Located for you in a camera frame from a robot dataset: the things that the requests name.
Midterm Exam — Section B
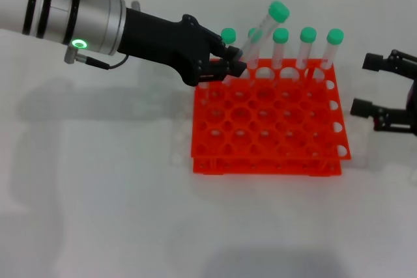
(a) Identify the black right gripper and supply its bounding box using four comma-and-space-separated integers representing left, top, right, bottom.
350, 49, 417, 137

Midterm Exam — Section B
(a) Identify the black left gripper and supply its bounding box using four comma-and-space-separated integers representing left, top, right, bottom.
117, 7, 248, 87

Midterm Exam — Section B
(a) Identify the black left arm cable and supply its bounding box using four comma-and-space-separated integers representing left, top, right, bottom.
63, 46, 131, 70

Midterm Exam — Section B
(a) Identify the orange test tube rack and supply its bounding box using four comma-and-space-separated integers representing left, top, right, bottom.
189, 58, 352, 177

